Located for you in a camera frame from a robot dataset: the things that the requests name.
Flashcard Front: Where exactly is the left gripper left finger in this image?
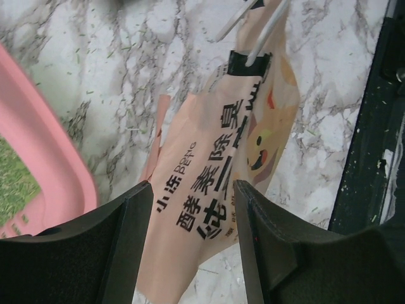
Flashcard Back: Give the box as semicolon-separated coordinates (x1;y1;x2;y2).
1;181;153;303

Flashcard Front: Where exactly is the peach cat litter bag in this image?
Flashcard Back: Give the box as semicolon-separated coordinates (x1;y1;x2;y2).
132;0;301;304

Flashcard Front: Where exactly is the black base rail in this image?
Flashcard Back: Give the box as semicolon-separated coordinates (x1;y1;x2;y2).
328;1;404;234

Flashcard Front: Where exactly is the pink green litter box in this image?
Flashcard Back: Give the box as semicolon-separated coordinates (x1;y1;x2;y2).
1;47;98;238

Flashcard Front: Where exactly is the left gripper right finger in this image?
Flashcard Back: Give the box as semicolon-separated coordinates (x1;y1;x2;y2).
234;180;404;303

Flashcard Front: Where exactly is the green cat litter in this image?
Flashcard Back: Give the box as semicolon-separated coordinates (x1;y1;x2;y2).
0;137;41;227

